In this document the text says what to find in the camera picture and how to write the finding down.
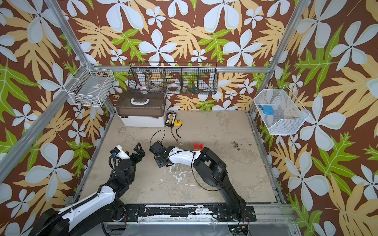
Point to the white wire basket right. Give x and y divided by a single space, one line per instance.
289 113

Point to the brown lid white toolbox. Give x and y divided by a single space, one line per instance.
141 109

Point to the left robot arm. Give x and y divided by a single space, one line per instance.
103 205

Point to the yellow tape measure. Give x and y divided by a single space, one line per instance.
178 123

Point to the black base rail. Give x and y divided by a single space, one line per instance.
216 212

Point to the black charging board yellow connectors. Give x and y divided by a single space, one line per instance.
170 119

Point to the black wire wall basket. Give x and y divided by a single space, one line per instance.
173 78

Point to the white wire basket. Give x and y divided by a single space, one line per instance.
289 113
90 85

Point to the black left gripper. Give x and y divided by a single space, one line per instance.
141 153

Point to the aluminium corner frame post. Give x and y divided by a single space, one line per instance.
288 32

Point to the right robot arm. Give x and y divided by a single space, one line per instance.
210 168

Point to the white wire basket left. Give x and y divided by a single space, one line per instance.
90 85

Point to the red wooden arch block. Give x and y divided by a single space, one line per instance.
198 147

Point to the blue object in basket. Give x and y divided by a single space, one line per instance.
268 110

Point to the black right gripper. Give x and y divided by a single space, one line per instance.
161 154

